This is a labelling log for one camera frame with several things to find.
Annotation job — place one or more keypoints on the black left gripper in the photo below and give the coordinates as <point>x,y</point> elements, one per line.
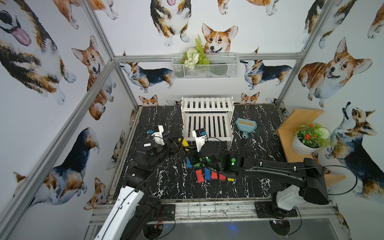
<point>173,143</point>

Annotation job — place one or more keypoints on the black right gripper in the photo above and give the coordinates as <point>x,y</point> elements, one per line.
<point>197,154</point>

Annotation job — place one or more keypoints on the blue eraser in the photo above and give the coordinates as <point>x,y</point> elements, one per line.
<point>188,164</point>
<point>207,174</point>

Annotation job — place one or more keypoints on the red eraser bottom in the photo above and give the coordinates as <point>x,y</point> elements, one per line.
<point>200,176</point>
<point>214,176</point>
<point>222,177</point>

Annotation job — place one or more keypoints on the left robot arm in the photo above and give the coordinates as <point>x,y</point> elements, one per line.
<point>134,207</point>

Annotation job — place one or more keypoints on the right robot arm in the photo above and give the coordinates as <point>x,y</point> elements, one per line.
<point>306,179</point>

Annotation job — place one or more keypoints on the white wooden slatted shelf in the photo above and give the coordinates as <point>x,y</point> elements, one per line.
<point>212,114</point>

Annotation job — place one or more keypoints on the light wooden corner shelf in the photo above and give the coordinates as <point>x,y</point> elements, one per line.
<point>286,131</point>

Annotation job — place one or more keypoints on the light blue hand brush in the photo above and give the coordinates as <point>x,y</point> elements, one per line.
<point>246,126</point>

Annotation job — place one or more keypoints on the light blue dustpan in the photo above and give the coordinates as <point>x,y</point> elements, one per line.
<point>244,135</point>

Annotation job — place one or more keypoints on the artificial fern with white flowers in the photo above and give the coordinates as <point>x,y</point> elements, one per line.
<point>195,56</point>

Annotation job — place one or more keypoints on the white potted red flower plant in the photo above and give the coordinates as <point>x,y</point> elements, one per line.
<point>310,138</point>

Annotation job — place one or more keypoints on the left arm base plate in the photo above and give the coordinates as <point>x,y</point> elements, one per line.
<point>164,212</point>

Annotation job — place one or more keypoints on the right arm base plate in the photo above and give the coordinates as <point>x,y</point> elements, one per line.
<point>268,210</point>

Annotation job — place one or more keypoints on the white wire mesh basket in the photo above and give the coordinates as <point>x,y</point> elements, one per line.
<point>221,66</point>

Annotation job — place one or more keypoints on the aluminium frame post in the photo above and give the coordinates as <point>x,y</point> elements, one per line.
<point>324,15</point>

